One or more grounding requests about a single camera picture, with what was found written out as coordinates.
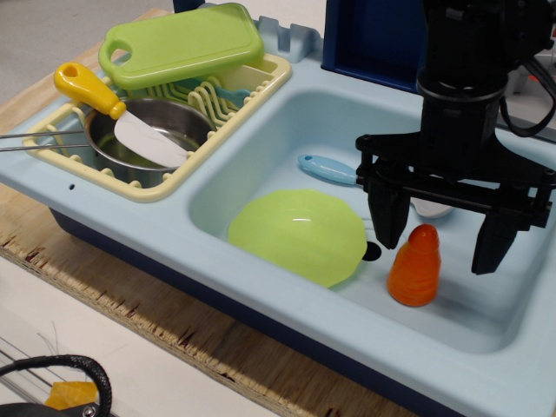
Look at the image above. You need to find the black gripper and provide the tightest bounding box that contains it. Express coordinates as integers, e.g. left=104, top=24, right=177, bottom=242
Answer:
left=355, top=133, right=555, bottom=275

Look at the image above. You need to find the orange toy carrot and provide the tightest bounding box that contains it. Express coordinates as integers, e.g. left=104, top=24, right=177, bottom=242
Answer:
left=387, top=224, right=441, bottom=307

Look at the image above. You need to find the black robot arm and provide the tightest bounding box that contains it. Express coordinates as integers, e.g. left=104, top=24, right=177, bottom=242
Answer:
left=356, top=1, right=555, bottom=275

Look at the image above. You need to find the green plastic plate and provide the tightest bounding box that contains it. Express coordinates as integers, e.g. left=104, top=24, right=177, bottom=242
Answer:
left=228, top=189, right=367, bottom=288

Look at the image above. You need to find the grey toy faucet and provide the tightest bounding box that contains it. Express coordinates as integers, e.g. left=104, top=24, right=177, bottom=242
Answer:
left=499, top=47, right=556, bottom=142

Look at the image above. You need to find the light blue toy sink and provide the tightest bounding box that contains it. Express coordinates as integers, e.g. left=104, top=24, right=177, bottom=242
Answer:
left=1, top=18, right=555, bottom=416

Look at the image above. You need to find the dark blue backsplash panel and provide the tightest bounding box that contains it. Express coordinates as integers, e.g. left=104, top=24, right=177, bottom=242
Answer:
left=321, top=0, right=427, bottom=93

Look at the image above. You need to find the teal utensil in rack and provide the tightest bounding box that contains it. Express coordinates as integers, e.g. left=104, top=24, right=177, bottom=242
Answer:
left=176, top=78, right=251, bottom=108

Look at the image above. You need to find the steel pot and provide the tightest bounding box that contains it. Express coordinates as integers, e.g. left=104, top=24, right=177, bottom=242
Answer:
left=1, top=97, right=216, bottom=199

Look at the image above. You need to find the cream dish rack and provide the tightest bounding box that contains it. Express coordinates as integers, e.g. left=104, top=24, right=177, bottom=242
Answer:
left=23, top=54, right=292, bottom=202

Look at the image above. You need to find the green cutting board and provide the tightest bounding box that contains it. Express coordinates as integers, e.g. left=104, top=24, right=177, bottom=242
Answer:
left=98, top=3, right=264, bottom=89

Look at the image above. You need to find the plywood board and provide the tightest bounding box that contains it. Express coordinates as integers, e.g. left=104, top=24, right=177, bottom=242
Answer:
left=0, top=8, right=418, bottom=417

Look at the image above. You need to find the yellow tape piece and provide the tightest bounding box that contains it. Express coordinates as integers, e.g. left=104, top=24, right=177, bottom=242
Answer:
left=44, top=381, right=98, bottom=411

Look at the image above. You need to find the blue handled grey ladle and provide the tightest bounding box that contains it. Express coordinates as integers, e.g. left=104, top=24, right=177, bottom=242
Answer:
left=297, top=154, right=453, bottom=219

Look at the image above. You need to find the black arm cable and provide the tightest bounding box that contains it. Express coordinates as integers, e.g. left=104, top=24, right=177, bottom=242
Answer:
left=499, top=56, right=556, bottom=138

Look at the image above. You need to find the yellow handled toy knife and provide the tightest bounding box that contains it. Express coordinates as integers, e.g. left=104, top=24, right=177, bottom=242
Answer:
left=54, top=62, right=188, bottom=168

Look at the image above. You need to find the black braided cable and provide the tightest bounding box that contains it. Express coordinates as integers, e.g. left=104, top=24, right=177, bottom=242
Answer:
left=0, top=354, right=113, bottom=417

